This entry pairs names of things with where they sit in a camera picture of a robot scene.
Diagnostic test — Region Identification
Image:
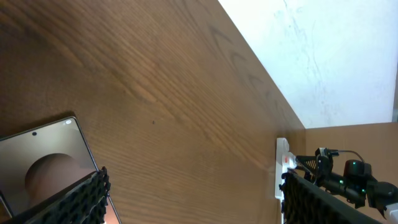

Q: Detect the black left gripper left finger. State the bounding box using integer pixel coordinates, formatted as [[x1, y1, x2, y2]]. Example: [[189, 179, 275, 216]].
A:
[[6, 167, 111, 224]]

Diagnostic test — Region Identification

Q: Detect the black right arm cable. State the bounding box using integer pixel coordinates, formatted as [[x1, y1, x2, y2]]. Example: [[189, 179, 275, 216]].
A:
[[328, 149, 366, 164]]

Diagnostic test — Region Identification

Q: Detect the white power strip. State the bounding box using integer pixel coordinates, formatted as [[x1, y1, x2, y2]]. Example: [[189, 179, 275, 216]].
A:
[[274, 138, 297, 201]]

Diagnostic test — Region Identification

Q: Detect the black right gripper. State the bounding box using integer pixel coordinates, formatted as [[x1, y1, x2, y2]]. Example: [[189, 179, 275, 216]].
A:
[[295, 154, 330, 184]]

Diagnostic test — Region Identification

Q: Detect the Galaxy S25 Ultra smartphone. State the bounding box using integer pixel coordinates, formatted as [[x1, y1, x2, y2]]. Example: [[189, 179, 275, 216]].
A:
[[1, 116, 121, 223]]

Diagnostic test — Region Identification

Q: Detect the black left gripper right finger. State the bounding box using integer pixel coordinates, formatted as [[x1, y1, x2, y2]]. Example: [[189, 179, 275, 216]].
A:
[[279, 172, 378, 224]]

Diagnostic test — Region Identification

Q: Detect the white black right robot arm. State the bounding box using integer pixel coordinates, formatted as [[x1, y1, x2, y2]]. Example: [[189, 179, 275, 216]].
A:
[[295, 150, 397, 223]]

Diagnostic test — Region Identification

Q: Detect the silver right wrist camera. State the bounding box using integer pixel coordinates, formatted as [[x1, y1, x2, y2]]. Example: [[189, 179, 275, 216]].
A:
[[315, 147, 330, 157]]

